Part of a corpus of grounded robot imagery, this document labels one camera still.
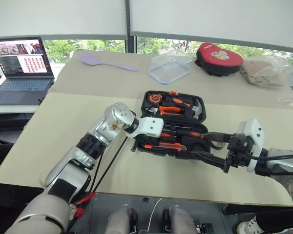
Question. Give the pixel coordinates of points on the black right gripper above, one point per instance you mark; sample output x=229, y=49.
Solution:
x=239, y=151

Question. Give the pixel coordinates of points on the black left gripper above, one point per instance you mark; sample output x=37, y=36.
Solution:
x=140, y=142

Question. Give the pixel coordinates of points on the black orange utility knife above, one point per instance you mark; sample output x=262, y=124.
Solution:
x=169, y=145

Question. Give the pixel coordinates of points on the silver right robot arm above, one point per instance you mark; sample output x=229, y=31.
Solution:
x=283, y=169

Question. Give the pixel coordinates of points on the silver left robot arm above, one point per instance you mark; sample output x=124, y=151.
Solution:
x=70, y=165

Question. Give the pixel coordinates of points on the black tool case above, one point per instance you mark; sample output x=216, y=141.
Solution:
x=151, y=140

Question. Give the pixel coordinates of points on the black electrical tape roll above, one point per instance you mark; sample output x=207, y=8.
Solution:
x=219, y=145

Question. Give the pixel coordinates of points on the beige table cover sheet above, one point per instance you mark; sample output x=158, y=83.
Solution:
x=149, y=178
x=107, y=83

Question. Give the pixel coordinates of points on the black orange claw hammer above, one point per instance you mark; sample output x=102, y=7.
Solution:
x=196, y=111

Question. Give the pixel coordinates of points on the orange black tape measure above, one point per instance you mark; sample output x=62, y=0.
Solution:
x=155, y=98

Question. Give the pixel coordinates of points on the clear blue-rimmed plastic container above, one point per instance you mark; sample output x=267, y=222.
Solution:
x=169, y=72

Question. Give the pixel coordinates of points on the white sneaker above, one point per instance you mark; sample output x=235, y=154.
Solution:
x=249, y=226

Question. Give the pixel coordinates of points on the folded beige cloth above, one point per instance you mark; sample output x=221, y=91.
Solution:
x=261, y=73

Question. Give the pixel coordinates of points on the red and black bag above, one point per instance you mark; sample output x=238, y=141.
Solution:
x=217, y=58

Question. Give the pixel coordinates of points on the purple silicone spatula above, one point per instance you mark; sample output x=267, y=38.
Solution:
x=88, y=59

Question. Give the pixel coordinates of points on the black trouser leg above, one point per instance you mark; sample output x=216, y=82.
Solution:
x=280, y=224

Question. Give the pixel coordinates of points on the clear plastic bag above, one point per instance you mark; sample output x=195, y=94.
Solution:
x=291, y=73

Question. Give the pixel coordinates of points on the white roller blind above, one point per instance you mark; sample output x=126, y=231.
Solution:
x=215, y=19
x=56, y=17

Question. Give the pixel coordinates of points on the white side desk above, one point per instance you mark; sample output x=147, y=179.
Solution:
x=12, y=109

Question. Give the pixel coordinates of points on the open laptop computer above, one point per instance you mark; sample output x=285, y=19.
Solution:
x=22, y=73

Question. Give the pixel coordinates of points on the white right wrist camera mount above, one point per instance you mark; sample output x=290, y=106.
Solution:
x=255, y=131

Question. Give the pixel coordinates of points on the grey window frame post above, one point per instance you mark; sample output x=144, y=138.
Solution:
x=131, y=44

